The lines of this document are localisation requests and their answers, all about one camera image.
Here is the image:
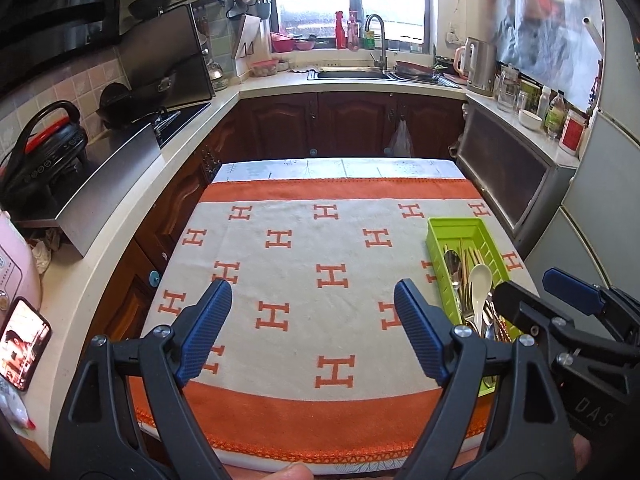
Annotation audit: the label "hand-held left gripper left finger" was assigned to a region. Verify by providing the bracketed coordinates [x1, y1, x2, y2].
[52, 278, 233, 480]

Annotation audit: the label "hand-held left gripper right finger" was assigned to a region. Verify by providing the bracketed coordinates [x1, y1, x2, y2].
[394, 280, 573, 480]

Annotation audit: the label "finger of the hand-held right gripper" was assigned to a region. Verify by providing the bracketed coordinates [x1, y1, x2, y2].
[543, 267, 640, 347]
[493, 280, 637, 369]

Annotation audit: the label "white ceramic spoon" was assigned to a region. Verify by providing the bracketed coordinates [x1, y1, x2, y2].
[470, 263, 495, 333]

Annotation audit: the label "large metal spoon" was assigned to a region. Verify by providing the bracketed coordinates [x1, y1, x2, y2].
[443, 250, 463, 286]

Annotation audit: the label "green plastic utensil tray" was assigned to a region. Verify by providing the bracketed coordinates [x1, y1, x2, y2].
[425, 216, 521, 396]

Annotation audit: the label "person's right hand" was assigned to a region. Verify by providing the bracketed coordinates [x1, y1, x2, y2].
[572, 435, 598, 468]

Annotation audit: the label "person's left hand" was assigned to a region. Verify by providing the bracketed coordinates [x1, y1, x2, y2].
[269, 462, 317, 480]

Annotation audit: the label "grey refrigerator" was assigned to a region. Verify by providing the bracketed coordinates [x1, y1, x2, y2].
[520, 110, 640, 301]

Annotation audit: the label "orange and white printed blanket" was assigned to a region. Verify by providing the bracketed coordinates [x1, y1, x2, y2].
[127, 178, 541, 466]

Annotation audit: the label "red and white container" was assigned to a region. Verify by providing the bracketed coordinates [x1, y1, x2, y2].
[558, 110, 588, 156]

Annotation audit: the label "folded steel panel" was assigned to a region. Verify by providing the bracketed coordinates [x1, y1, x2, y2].
[55, 122, 162, 258]

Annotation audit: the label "clear plastic bottle green label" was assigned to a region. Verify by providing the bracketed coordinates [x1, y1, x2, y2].
[544, 91, 567, 140]

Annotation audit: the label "crumpled white plastic bag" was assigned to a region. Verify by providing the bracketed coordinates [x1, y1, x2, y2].
[30, 230, 63, 273]

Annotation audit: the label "smartphone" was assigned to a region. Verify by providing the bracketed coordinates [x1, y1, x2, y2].
[0, 296, 52, 392]

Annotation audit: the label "hanging clear plastic bag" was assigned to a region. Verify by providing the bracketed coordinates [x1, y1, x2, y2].
[387, 120, 413, 158]

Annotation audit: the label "green label jar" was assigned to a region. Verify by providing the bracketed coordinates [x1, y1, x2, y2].
[517, 82, 541, 113]

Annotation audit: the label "pink rice cooker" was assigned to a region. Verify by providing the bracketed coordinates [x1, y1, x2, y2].
[0, 210, 43, 321]

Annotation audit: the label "white plastic packet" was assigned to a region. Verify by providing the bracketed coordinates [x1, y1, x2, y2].
[0, 375, 36, 431]

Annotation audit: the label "clear glass jar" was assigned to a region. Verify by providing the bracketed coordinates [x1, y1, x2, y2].
[495, 67, 521, 113]

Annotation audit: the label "black gas stove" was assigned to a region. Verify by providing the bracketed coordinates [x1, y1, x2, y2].
[150, 102, 212, 136]

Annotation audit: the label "brown wooden kitchen cabinets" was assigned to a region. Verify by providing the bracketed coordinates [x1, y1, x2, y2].
[85, 91, 468, 341]

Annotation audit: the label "black pressure cooker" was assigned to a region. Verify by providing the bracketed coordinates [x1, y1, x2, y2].
[0, 100, 90, 211]

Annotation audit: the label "black frying pan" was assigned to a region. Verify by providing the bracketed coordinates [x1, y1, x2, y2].
[96, 82, 173, 128]

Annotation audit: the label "steel electric kettle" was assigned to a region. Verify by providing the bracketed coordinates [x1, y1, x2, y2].
[454, 37, 496, 97]

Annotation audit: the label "steel teapot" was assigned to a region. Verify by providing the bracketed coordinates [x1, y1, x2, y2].
[206, 60, 228, 92]

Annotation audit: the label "red pan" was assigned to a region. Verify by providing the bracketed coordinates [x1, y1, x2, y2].
[395, 60, 436, 81]

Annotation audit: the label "clear plastic sheet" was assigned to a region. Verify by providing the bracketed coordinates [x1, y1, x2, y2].
[492, 0, 606, 111]

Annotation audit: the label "steel kitchen sink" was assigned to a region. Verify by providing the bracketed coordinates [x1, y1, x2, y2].
[307, 67, 396, 80]

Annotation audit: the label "steel sink faucet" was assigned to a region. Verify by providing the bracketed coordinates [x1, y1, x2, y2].
[365, 14, 389, 71]

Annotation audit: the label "white cutting board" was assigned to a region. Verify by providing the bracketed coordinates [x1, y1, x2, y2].
[232, 14, 263, 58]

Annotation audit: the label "black range hood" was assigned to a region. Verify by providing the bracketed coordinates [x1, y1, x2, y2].
[0, 0, 123, 91]

